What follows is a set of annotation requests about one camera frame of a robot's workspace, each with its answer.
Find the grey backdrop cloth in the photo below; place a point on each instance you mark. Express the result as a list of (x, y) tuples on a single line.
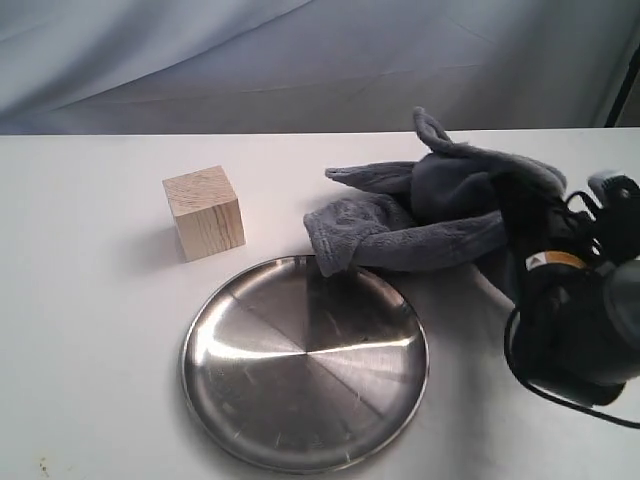
[(171, 67)]

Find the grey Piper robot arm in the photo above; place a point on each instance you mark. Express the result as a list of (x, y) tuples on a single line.
[(573, 336)]

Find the light wooden cube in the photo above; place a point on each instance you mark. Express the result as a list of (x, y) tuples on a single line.
[(206, 212)]

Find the grey fleece cloth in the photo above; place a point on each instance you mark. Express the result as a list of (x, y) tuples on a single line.
[(435, 213)]

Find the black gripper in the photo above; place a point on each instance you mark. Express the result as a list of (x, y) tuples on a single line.
[(573, 336)]

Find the round stainless steel plate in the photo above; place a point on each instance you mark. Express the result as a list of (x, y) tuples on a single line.
[(295, 372)]

